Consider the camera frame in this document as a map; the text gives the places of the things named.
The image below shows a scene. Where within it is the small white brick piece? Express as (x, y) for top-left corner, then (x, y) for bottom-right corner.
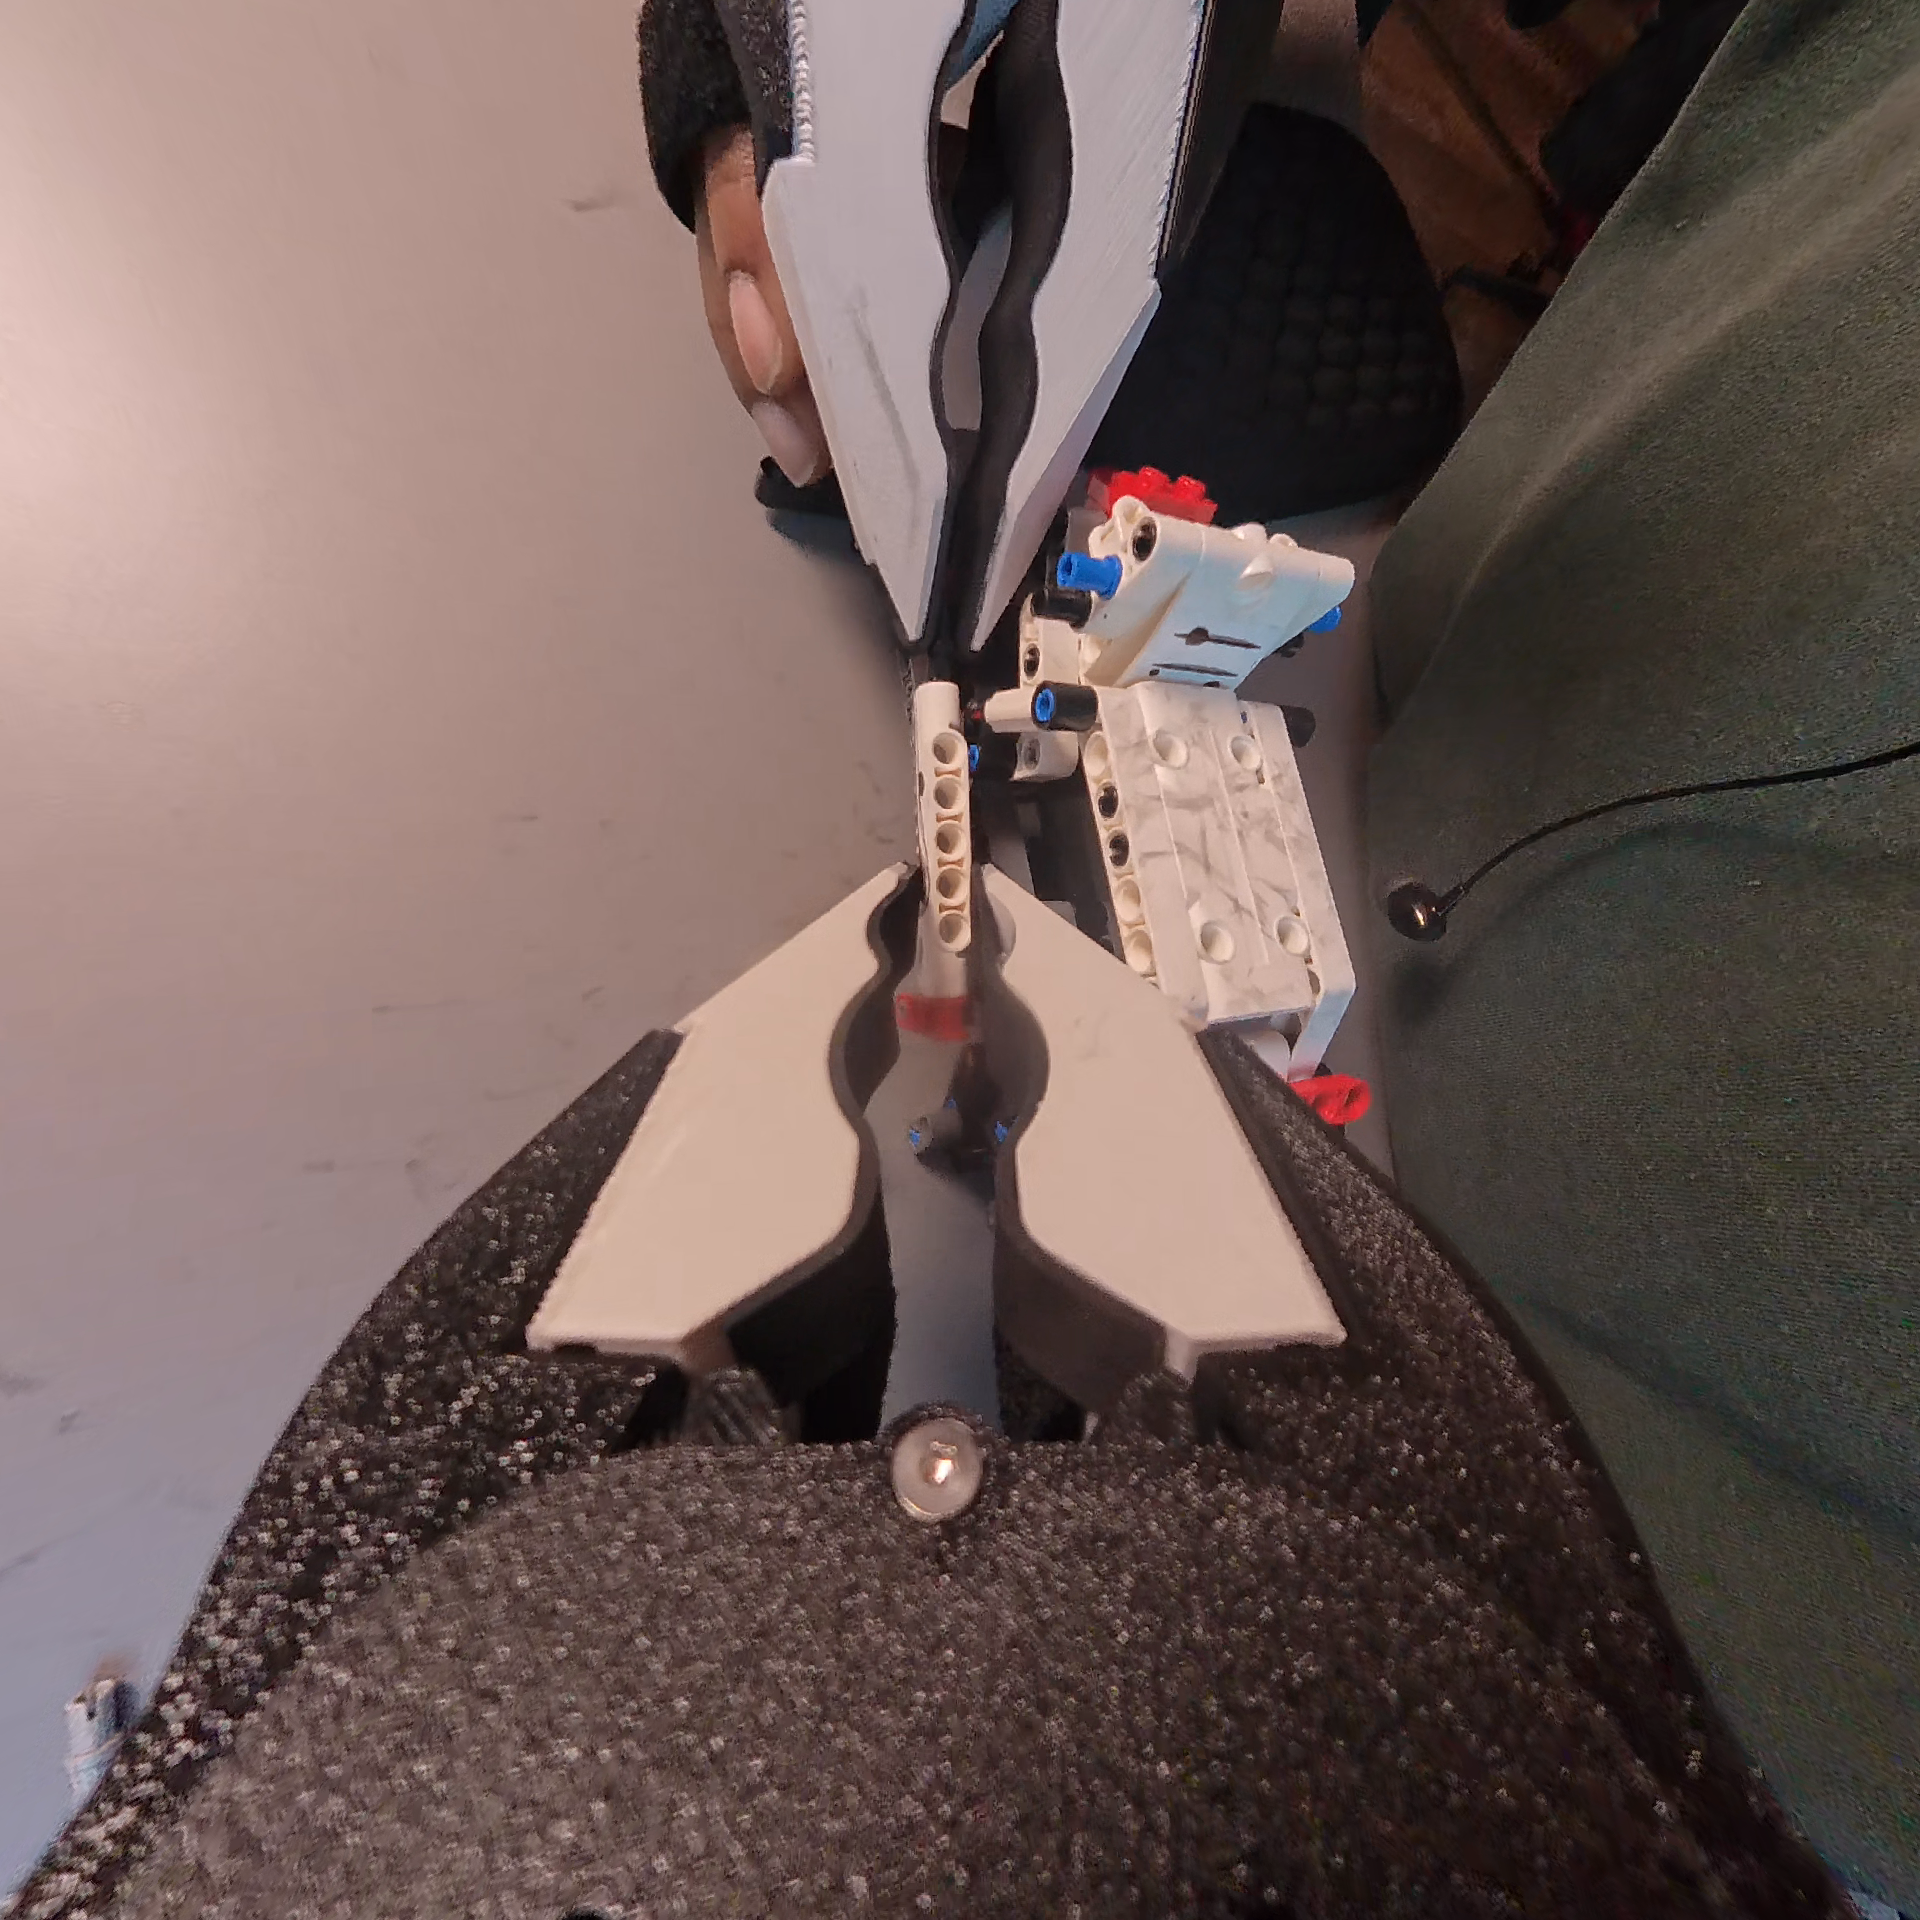
(62, 1677), (136, 1802)

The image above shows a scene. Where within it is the person's torso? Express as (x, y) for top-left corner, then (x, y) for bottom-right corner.
(1367, 0), (1920, 1920)

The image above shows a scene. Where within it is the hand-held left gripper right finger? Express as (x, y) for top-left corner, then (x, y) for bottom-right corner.
(985, 872), (1345, 1359)

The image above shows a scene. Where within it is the white holed beam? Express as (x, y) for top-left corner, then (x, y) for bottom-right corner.
(911, 681), (985, 1039)

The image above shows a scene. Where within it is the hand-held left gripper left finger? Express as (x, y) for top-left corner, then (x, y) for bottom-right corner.
(527, 865), (917, 1368)

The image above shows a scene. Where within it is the person's right hand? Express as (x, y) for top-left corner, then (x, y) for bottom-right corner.
(696, 197), (840, 497)

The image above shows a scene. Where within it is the black drawstring cord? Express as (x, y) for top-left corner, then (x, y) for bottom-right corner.
(1436, 736), (1920, 913)

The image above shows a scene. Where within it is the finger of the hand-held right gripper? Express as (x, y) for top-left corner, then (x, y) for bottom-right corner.
(759, 0), (976, 647)
(960, 0), (1216, 647)

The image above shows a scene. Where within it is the brick-built truck model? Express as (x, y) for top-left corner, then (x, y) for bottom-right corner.
(991, 467), (1383, 1128)

